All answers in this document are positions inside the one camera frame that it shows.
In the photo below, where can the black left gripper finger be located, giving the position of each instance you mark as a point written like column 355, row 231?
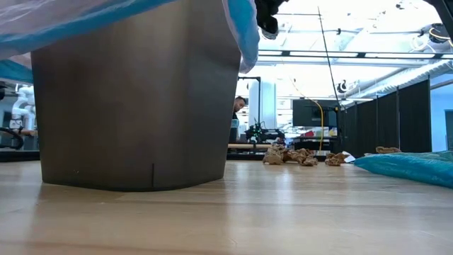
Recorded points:
column 268, row 23

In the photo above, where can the brown paper ball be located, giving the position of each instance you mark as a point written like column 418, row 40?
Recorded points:
column 335, row 159
column 301, row 156
column 387, row 149
column 272, row 156

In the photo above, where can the white paper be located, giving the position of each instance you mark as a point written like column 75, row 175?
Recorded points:
column 349, row 157

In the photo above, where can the grey plastic trash bin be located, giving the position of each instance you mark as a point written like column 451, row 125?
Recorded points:
column 134, row 106

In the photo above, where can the teal plastic trash bag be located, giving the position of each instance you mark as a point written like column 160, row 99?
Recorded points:
column 407, row 166

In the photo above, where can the pink blue-rimmed trash bag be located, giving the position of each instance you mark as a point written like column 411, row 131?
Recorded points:
column 53, row 21

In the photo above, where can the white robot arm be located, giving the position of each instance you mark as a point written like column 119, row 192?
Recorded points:
column 23, row 102

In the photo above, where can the white pillar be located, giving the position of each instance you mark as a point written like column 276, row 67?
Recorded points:
column 263, row 102

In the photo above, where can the person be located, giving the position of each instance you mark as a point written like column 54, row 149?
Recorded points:
column 238, row 106

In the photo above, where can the black monitor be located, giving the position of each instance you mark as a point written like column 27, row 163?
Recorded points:
column 311, row 113

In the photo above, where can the light blue box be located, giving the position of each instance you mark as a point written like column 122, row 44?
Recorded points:
column 235, row 123

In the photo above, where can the black background robot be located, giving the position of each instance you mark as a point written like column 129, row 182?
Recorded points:
column 263, row 134

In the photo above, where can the wooden background table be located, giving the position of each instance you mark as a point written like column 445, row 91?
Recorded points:
column 247, row 146

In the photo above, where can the black partition panels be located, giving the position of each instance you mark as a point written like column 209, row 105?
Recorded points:
column 385, row 124

